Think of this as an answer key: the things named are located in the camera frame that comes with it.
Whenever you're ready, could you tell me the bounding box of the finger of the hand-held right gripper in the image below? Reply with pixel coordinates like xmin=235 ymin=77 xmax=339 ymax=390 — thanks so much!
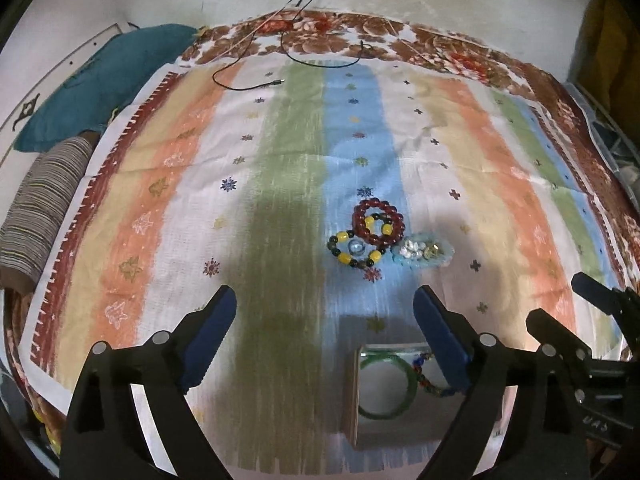
xmin=526 ymin=309 xmax=594 ymax=362
xmin=571 ymin=272 xmax=640 ymax=316

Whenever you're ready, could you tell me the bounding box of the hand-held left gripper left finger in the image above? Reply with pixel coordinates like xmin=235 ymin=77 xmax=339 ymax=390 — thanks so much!
xmin=60 ymin=285 xmax=238 ymax=480

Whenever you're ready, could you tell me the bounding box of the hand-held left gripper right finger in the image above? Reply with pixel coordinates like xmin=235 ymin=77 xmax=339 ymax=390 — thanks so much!
xmin=414 ymin=285 xmax=581 ymax=480

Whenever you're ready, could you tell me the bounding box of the pale stone bead bracelet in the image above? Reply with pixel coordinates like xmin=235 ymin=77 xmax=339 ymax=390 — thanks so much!
xmin=391 ymin=232 xmax=455 ymax=268

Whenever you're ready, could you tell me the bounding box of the small jewelry box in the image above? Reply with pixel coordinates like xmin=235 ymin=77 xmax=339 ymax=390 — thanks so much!
xmin=342 ymin=342 xmax=476 ymax=450

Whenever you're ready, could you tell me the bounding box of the yellow and green bead bracelet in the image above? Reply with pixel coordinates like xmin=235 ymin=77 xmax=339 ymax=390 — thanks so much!
xmin=327 ymin=215 xmax=396 ymax=267

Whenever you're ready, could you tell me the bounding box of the red bead bracelet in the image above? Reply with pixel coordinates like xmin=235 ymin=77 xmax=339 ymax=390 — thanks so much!
xmin=351 ymin=199 xmax=405 ymax=247

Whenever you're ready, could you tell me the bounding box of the green bangle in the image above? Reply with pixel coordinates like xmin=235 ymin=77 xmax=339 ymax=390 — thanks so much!
xmin=357 ymin=352 xmax=417 ymax=420

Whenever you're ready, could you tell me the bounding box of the grey blue patterned cloth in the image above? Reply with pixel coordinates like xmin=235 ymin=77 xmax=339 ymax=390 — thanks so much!
xmin=565 ymin=82 xmax=640 ymax=186

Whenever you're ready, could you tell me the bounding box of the pastel striped bed cloth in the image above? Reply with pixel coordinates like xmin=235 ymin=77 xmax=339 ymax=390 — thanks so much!
xmin=20 ymin=60 xmax=626 ymax=476

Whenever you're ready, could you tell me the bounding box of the striped bolster pillow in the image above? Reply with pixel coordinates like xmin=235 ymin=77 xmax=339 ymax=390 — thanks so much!
xmin=0 ymin=135 xmax=98 ymax=286

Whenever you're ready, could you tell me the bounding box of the mustard yellow garment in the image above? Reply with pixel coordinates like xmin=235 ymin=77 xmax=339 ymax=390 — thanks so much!
xmin=575 ymin=0 xmax=640 ymax=92

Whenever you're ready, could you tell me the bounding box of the teal pillow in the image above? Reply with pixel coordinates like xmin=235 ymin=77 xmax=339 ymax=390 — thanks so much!
xmin=14 ymin=24 xmax=198 ymax=153

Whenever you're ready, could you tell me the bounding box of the white headboard panel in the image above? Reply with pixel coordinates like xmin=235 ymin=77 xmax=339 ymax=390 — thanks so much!
xmin=0 ymin=22 xmax=131 ymax=171

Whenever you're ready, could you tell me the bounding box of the striped colourful bedsheet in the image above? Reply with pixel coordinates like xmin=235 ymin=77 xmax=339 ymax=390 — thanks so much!
xmin=0 ymin=10 xmax=640 ymax=480

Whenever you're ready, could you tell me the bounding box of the multicolour bead bracelet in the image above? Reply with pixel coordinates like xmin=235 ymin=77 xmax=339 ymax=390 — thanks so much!
xmin=412 ymin=355 xmax=458 ymax=397

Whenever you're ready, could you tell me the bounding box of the black cable with plug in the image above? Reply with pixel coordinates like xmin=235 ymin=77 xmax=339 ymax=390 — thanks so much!
xmin=212 ymin=0 xmax=336 ymax=92

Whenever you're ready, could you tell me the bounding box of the white cable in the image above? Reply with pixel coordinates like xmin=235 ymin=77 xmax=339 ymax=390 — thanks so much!
xmin=227 ymin=7 xmax=303 ymax=58

